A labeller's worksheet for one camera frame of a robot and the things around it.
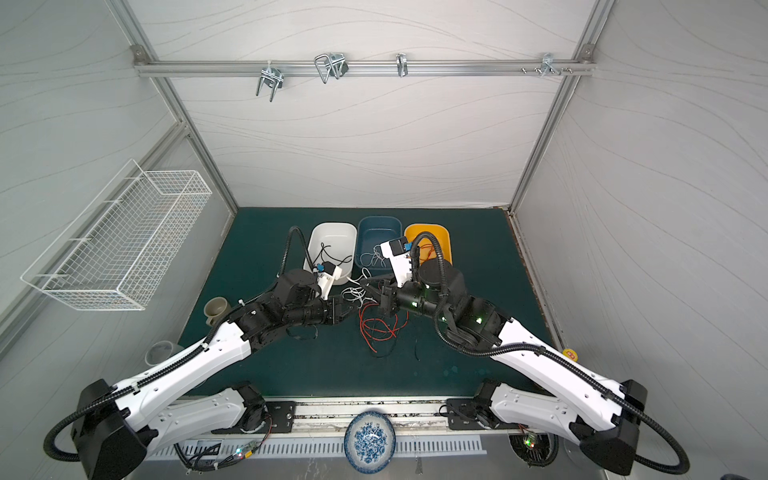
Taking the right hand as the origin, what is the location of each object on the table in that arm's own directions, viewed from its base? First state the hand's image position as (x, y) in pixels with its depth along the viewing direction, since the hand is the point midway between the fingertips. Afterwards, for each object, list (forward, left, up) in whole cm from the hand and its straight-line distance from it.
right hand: (366, 274), depth 62 cm
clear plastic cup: (-15, +44, -11) cm, 47 cm away
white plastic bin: (+32, +18, -30) cm, 47 cm away
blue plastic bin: (+38, +5, -31) cm, 49 cm away
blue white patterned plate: (-26, -1, -33) cm, 42 cm away
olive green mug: (+4, +50, -30) cm, 59 cm away
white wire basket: (+4, +59, -1) cm, 59 cm away
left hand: (0, +3, -15) cm, 15 cm away
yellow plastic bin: (+39, -20, -30) cm, 53 cm away
